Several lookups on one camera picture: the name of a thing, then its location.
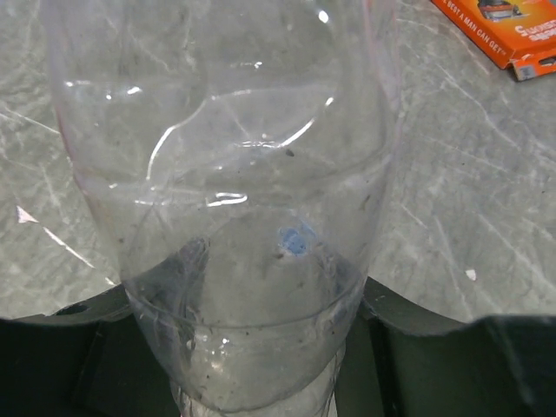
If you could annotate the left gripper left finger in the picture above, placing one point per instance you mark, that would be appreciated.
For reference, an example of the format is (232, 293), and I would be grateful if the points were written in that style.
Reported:
(88, 359)

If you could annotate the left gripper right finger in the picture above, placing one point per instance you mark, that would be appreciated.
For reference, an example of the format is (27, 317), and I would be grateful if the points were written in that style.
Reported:
(404, 360)

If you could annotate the clear plastic bottle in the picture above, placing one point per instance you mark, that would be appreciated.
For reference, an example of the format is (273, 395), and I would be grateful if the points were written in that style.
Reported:
(195, 130)

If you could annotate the blue bottle cap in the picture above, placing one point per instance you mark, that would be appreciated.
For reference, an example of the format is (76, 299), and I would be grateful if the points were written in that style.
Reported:
(296, 240)

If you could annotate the orange razor box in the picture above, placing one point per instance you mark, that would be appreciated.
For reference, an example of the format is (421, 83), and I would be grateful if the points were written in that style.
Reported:
(514, 34)

